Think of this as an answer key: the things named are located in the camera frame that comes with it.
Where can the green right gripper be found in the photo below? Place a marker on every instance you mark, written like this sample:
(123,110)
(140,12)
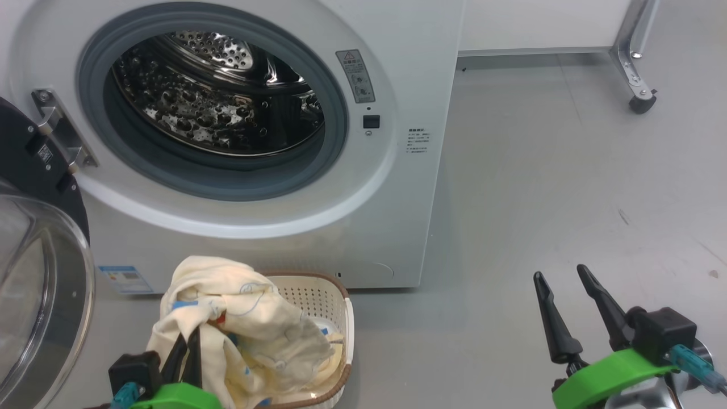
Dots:
(602,378)

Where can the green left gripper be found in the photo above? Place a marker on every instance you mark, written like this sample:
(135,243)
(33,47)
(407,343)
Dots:
(176,397)

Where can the cream printed garment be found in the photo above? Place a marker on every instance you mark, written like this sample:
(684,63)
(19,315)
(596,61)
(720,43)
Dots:
(227,284)

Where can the black round glass washer door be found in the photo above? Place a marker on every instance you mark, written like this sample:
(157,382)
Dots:
(34,159)

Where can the cream perforated laundry basket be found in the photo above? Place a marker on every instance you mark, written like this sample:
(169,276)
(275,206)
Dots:
(318,295)

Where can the white front-load washing machine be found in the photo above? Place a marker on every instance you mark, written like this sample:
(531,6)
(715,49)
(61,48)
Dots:
(397,227)

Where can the metal door hinge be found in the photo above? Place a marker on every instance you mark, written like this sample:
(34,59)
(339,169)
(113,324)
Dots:
(62,128)

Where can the grey rubber door seal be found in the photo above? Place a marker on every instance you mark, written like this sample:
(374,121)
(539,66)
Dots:
(335,130)

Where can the black door latch socket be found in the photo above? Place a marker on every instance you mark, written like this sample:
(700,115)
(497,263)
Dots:
(371,121)

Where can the blue energy label sticker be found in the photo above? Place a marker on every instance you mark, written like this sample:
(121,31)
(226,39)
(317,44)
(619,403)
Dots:
(125,279)

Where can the black right wrist cylinder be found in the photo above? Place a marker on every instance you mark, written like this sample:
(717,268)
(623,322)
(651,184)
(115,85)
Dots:
(701,352)

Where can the black caster wheel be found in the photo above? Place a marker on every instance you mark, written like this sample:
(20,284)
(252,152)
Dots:
(643,104)

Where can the small printed text label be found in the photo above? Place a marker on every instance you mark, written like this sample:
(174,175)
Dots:
(418,141)

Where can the steel washer drum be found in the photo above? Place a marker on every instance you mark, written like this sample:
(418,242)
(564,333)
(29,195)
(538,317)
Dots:
(199,108)

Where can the metal table leg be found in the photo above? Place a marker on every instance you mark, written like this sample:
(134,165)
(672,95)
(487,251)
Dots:
(630,51)

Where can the white table panel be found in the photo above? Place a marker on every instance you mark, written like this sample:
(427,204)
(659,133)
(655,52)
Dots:
(539,23)

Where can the grey warning sticker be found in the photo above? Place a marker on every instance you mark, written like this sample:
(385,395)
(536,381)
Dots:
(355,76)

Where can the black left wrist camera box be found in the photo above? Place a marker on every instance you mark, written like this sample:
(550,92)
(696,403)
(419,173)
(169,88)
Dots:
(133,369)

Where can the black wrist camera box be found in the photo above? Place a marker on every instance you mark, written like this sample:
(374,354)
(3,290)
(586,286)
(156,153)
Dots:
(133,369)
(661,335)

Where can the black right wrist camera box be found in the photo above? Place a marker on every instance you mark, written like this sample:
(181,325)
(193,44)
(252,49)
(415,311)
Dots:
(661,335)

